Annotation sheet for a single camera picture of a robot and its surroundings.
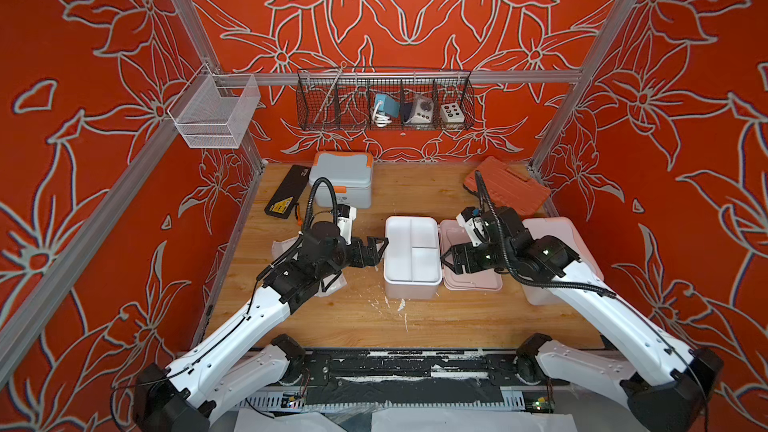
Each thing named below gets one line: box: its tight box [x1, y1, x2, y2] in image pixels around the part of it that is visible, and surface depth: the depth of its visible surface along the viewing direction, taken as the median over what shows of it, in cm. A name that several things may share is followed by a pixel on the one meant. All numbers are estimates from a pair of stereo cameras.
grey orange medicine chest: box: [309, 151, 373, 209], surface depth 102 cm
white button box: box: [440, 103, 465, 123], surface depth 96 cm
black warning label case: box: [264, 164, 311, 219], surface depth 109 cm
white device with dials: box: [406, 97, 434, 124], surface depth 93 cm
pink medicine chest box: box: [384, 216, 503, 299], surface depth 85 cm
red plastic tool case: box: [463, 156, 551, 216], surface depth 106 cm
